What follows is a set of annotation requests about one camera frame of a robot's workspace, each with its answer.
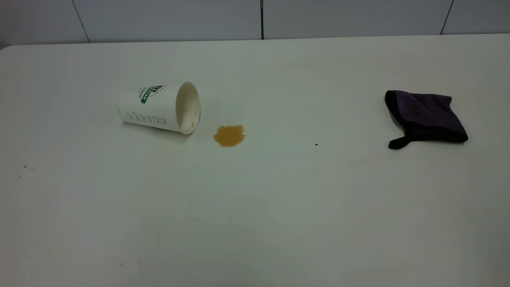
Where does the white paper coffee cup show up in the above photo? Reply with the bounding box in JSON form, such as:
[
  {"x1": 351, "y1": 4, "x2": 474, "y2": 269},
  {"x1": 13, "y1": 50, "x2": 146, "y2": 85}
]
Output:
[{"x1": 117, "y1": 82, "x2": 201, "y2": 135}]

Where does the dark purple cleaning cloth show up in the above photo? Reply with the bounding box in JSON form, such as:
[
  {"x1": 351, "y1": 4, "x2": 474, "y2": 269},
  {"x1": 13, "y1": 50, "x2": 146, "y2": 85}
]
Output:
[{"x1": 384, "y1": 90, "x2": 469, "y2": 150}]

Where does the brown coffee spill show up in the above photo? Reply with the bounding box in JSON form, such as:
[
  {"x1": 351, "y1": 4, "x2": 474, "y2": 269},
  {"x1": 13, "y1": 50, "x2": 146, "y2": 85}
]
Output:
[{"x1": 213, "y1": 125, "x2": 245, "y2": 147}]

